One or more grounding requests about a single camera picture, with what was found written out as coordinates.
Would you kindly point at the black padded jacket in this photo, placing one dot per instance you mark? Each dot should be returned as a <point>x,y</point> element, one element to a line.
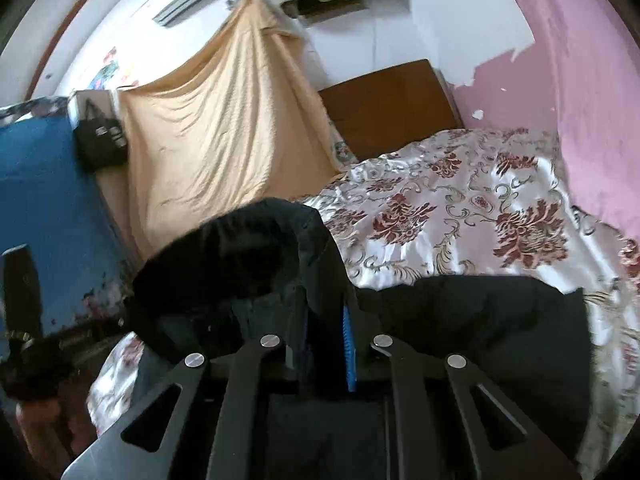
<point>240,270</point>

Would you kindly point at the beige hanging sheet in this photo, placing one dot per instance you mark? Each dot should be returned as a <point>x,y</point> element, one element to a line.
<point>210,135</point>

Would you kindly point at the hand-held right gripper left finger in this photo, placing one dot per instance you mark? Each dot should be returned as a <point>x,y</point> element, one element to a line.
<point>255,360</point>

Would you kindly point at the wall vent unit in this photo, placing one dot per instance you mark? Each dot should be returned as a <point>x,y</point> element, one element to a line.
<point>330,11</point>

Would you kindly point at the pink curtain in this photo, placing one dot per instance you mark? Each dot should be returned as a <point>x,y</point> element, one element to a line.
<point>590,85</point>

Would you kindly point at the wooden headboard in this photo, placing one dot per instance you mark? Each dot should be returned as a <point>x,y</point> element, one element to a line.
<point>390,105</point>

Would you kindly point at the floral satin bedspread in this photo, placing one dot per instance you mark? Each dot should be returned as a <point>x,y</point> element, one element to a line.
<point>450,210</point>

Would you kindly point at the colourful wall poster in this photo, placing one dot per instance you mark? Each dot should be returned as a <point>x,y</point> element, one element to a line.
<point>107,72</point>

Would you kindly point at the printed pillow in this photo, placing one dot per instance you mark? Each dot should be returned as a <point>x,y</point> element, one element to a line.
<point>342,152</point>

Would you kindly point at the black tote bag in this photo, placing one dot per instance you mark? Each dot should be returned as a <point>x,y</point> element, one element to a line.
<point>97,140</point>

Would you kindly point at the blue fabric wardrobe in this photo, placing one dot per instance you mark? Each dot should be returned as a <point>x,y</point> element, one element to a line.
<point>45,200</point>

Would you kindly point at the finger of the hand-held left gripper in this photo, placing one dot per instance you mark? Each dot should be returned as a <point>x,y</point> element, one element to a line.
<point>20,290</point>

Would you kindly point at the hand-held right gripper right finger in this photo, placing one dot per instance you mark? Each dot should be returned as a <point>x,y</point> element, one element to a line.
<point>350,355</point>

